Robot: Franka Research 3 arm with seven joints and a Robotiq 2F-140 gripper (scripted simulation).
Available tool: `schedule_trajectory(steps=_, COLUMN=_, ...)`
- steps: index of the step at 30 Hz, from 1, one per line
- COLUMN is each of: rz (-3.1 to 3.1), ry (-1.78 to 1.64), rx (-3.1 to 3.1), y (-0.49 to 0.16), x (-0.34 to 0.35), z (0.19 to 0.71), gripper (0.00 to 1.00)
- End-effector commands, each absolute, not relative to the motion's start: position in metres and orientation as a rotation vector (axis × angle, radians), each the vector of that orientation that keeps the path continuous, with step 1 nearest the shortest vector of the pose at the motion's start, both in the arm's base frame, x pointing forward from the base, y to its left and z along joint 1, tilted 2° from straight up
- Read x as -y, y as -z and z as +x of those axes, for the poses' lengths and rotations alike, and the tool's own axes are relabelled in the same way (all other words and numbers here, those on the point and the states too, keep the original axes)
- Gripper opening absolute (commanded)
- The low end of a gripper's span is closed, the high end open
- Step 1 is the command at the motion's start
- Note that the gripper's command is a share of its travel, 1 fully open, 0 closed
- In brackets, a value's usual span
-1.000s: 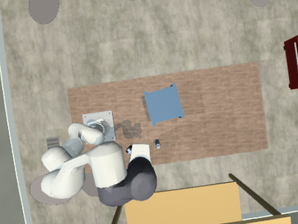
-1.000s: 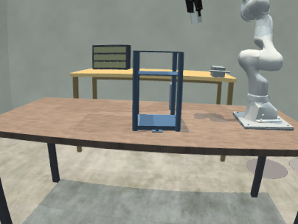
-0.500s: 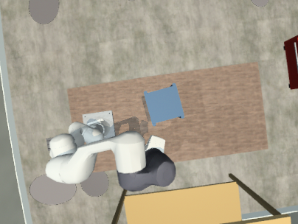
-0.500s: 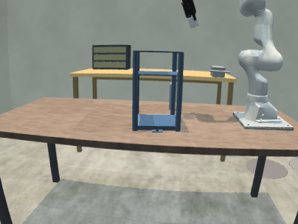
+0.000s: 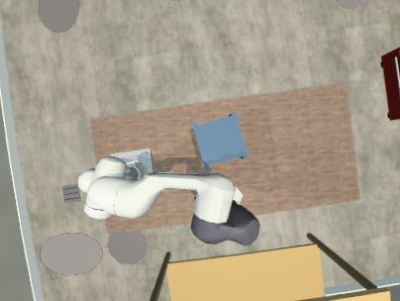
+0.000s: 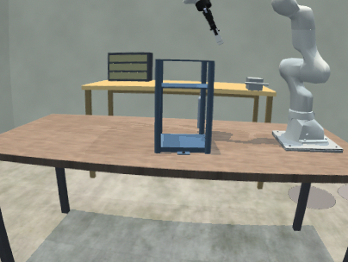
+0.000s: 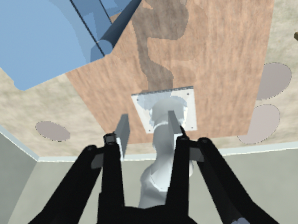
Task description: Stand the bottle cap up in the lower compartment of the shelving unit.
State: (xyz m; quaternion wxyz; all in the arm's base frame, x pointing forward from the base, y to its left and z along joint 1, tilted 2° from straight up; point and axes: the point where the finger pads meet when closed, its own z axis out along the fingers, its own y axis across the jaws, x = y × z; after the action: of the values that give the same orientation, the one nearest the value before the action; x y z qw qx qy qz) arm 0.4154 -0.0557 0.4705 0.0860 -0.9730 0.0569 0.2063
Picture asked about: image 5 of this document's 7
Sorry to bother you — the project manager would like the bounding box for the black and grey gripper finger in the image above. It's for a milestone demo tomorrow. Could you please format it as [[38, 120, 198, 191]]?
[[190, 190, 197, 199]]

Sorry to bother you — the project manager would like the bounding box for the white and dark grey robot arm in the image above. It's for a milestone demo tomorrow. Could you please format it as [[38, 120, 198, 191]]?
[[77, 156, 260, 246]]

